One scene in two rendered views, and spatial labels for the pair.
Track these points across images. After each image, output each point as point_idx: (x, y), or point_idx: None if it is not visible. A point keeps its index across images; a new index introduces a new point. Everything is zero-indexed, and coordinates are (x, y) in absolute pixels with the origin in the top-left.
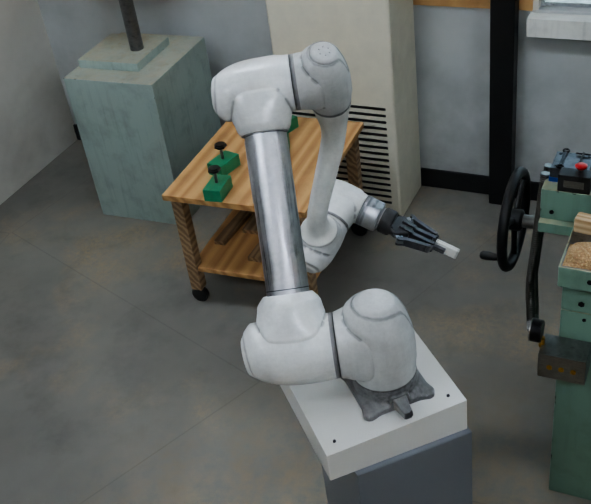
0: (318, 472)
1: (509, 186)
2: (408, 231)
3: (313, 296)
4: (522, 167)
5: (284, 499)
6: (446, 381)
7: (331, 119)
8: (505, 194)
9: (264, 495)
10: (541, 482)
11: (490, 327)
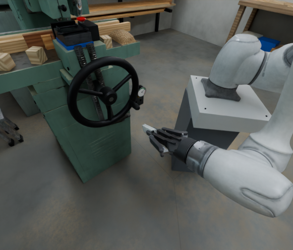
0: (207, 205)
1: (116, 57)
2: (175, 135)
3: (282, 47)
4: (84, 66)
5: (224, 200)
6: (194, 81)
7: None
8: (122, 59)
9: (233, 207)
10: (131, 156)
11: None
